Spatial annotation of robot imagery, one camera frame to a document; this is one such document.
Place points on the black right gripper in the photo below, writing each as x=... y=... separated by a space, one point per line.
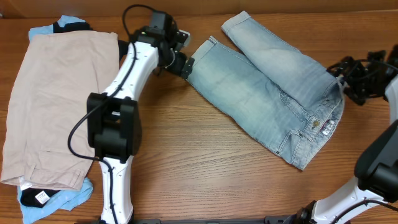
x=354 y=69

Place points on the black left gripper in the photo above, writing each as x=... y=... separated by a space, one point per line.
x=187 y=66

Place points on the light blue denim shorts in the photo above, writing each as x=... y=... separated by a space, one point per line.
x=282 y=98

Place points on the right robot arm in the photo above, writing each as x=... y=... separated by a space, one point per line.
x=375 y=174

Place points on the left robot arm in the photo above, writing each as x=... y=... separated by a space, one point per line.
x=114 y=125

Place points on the beige folded shorts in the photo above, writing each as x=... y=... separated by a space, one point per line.
x=46 y=141

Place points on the light blue garment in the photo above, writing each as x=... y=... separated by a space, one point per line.
x=64 y=199

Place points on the black garment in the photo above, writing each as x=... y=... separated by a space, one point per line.
x=38 y=197

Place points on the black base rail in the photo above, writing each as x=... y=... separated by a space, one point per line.
x=267 y=220

